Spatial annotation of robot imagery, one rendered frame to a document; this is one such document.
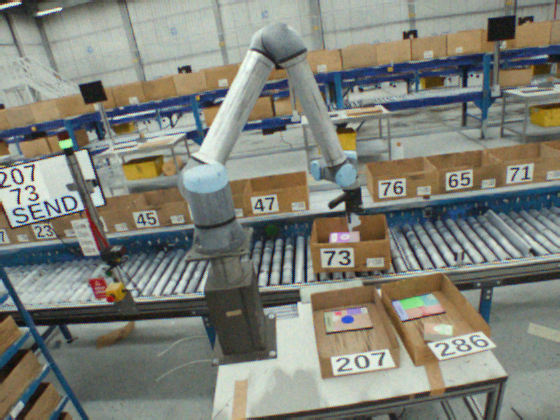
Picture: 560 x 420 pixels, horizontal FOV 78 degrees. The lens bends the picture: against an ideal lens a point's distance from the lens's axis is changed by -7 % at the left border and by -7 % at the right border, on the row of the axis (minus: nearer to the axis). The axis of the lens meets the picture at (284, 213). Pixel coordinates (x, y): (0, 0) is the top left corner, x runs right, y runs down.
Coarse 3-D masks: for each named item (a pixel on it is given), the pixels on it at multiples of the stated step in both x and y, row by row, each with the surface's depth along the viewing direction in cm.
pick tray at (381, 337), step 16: (352, 288) 158; (368, 288) 158; (320, 304) 160; (336, 304) 161; (352, 304) 161; (368, 304) 159; (320, 320) 155; (384, 320) 143; (320, 336) 146; (336, 336) 145; (352, 336) 143; (368, 336) 142; (384, 336) 141; (320, 352) 138; (336, 352) 137; (352, 352) 136; (320, 368) 126
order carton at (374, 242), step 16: (320, 224) 210; (336, 224) 208; (368, 224) 205; (384, 224) 202; (320, 240) 214; (368, 240) 209; (384, 240) 176; (320, 256) 185; (368, 256) 181; (384, 256) 179; (320, 272) 189; (336, 272) 187
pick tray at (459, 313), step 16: (384, 288) 157; (400, 288) 158; (416, 288) 159; (432, 288) 160; (448, 288) 152; (384, 304) 155; (448, 304) 151; (464, 304) 140; (400, 320) 135; (416, 320) 145; (432, 320) 144; (448, 320) 142; (464, 320) 141; (480, 320) 129; (400, 336) 138; (416, 336) 138; (416, 352) 123; (432, 352) 123; (480, 352) 126
